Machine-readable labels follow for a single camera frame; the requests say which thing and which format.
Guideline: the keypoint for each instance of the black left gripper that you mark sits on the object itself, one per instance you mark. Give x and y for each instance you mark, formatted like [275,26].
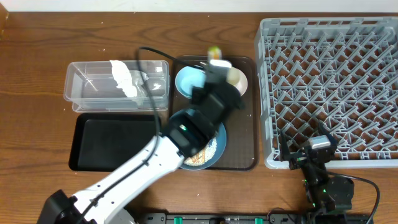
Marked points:
[197,95]

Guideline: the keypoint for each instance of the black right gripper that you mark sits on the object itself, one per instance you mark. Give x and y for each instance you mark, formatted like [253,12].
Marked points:
[297,159]

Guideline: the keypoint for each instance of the yellow green snack wrapper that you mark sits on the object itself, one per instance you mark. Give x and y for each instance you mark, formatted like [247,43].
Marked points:
[214,53]

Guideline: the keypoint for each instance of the white napkin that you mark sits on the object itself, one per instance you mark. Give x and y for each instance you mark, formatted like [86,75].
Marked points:
[131,82]

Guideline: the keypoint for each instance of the wooden chopstick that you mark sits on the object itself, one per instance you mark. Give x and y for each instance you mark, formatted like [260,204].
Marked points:
[207,154]
[195,160]

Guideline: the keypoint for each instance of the white cup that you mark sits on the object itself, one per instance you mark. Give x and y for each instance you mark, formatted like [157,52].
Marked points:
[233,76]

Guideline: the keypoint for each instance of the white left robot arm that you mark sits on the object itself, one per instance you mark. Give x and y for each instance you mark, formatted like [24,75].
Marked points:
[186,134]

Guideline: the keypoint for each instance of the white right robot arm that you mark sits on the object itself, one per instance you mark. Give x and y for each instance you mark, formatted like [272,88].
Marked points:
[330,195]

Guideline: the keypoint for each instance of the grey dishwasher rack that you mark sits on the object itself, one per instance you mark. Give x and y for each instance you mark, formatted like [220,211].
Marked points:
[340,72]

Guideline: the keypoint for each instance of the clear plastic waste bin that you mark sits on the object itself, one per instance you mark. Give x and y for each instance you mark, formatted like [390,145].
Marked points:
[91,88]

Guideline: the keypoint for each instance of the large blue plate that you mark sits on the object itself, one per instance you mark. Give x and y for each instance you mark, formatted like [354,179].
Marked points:
[221,138]

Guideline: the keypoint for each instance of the white rice leftovers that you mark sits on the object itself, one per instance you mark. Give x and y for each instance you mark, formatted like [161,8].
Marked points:
[212,144]

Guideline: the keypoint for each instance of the light blue bowl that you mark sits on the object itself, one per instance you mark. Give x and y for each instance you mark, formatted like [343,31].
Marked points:
[187,78]

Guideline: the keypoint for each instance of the brown serving tray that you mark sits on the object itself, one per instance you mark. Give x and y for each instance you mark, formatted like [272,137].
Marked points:
[242,135]

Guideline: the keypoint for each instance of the black plastic tray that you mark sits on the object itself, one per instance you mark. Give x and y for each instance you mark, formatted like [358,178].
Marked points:
[104,141]

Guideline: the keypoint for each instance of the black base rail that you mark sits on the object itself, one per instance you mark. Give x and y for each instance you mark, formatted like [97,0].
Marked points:
[272,218]

